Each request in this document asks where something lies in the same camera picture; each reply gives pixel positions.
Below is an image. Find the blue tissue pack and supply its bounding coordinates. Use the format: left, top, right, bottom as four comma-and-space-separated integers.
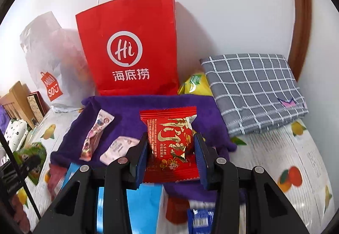
64, 162, 166, 234

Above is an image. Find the blue snack packet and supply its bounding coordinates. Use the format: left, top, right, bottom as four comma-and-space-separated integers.
188, 203, 216, 234

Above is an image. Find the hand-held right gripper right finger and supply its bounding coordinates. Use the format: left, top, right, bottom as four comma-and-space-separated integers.
193, 133, 309, 234

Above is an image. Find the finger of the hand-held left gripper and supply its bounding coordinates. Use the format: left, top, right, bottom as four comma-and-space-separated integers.
22, 157, 40, 171

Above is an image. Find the red paper bag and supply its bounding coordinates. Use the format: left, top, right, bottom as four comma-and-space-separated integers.
75, 0, 181, 97

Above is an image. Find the green snack packet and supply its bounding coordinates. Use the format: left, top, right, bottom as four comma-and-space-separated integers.
13, 142, 47, 186

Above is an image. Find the white dotted pillow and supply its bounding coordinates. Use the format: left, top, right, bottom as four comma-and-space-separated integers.
4, 119, 28, 150

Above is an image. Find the wooden headboard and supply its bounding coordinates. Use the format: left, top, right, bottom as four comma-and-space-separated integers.
0, 81, 35, 128

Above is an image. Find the black cable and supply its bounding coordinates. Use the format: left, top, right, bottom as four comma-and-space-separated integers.
0, 135, 41, 220

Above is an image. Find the long pink snack packet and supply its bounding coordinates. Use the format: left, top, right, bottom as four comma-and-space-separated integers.
79, 109, 115, 162

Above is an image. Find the white plastic shopping bag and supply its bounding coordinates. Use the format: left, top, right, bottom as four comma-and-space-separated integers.
20, 11, 90, 113

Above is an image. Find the magenta snack packet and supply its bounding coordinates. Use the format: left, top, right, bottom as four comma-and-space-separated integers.
48, 164, 67, 200

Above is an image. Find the brown wooden door frame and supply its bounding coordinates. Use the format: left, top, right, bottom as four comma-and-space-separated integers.
287, 0, 311, 82

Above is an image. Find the purple towel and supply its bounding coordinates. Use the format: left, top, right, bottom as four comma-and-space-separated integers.
50, 95, 237, 203

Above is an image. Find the yellow green snack bag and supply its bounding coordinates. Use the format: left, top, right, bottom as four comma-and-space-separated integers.
178, 72, 212, 96

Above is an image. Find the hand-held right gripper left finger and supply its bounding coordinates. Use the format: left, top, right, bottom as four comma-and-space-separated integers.
33, 132, 149, 234

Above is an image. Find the small white pink packet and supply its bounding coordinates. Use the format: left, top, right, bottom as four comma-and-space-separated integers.
100, 136, 139, 166

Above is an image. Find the grey checked cloth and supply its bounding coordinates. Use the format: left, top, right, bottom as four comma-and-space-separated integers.
200, 54, 309, 138

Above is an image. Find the red gold print snack packet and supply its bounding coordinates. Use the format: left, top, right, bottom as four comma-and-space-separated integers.
139, 107, 200, 184

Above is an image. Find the patterned book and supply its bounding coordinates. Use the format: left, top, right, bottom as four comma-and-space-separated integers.
26, 92, 51, 124

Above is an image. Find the fruit print tablecloth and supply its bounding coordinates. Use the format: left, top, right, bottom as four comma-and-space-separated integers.
11, 107, 335, 234

